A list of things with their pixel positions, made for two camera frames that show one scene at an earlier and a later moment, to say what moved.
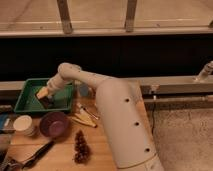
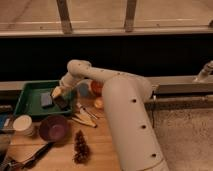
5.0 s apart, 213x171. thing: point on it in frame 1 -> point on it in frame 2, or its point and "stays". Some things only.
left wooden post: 65,16 stays
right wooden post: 130,15 stays
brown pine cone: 82,150 stays
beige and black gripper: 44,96 -> 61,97
